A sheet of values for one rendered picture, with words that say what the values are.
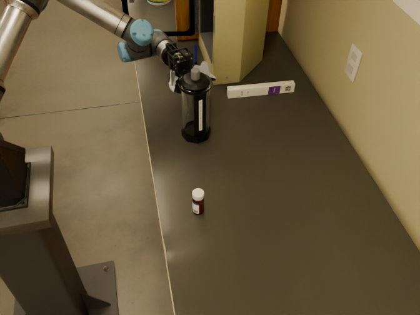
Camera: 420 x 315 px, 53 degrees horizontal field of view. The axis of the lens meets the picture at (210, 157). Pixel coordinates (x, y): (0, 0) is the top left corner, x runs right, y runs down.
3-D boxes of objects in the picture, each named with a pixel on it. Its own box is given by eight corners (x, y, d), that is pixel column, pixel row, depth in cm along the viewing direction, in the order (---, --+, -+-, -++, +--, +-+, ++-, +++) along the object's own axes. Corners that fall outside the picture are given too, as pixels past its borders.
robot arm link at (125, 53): (118, 34, 141) (149, 27, 144) (114, 46, 151) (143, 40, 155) (125, 56, 141) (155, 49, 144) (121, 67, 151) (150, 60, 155)
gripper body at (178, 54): (173, 59, 134) (159, 44, 142) (175, 82, 140) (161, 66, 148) (194, 54, 136) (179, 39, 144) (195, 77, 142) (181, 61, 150)
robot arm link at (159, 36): (144, 49, 158) (165, 45, 161) (155, 62, 150) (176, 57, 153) (142, 30, 153) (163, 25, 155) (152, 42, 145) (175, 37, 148)
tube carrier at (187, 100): (217, 135, 147) (218, 85, 132) (190, 145, 143) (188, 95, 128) (201, 117, 153) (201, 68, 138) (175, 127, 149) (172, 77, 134)
